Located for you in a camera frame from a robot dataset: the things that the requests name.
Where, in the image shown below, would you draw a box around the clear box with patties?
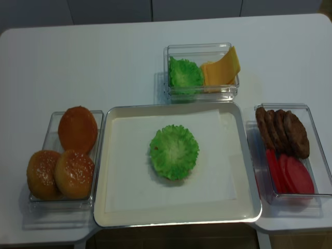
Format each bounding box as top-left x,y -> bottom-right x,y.
244,103 -> 331,217

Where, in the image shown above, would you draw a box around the sesame bun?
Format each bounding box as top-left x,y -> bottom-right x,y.
26,150 -> 62,201
54,149 -> 95,199

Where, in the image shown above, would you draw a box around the brown patty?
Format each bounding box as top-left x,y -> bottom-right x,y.
274,109 -> 295,156
283,111 -> 310,159
255,107 -> 275,150
265,110 -> 285,153

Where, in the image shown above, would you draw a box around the sesame bun left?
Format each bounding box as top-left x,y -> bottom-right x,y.
26,150 -> 62,201

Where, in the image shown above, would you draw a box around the clear box with lettuce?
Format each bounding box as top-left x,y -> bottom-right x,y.
163,43 -> 240,103

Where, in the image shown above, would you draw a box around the tomato slice front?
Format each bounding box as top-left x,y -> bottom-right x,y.
285,157 -> 315,195

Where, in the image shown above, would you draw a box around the upright cheese slice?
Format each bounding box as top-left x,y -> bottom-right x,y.
215,46 -> 241,81

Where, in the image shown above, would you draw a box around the green lettuce pile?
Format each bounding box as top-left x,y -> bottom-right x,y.
169,57 -> 204,95

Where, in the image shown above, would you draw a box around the bottom bun half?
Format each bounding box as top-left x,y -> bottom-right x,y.
150,145 -> 197,181

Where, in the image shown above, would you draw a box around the sesame bun right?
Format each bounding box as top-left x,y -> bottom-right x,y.
54,149 -> 95,199

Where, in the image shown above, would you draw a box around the white metal tray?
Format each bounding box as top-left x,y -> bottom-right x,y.
93,102 -> 262,228

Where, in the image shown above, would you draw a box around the green lettuce leaf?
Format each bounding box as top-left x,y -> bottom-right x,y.
149,124 -> 200,181

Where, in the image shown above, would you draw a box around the brown patty front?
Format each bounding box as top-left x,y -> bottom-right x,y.
283,111 -> 310,159

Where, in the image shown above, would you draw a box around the tomato slice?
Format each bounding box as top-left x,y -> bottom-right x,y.
278,154 -> 297,194
267,149 -> 287,193
285,157 -> 315,195
266,149 -> 282,193

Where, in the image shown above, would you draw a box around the plain orange bun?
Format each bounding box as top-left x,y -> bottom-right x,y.
58,106 -> 98,154

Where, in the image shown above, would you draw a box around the yellow cheese slices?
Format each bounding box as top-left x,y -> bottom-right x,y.
200,62 -> 241,87

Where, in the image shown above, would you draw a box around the white paper sheet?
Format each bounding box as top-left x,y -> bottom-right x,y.
106,108 -> 241,211

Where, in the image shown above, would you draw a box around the tomato slice back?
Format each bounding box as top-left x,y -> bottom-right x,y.
266,149 -> 282,193

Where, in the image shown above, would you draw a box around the clear box with buns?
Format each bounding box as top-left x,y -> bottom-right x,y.
23,110 -> 104,230

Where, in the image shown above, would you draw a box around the brown patty back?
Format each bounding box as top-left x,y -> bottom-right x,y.
255,107 -> 275,150

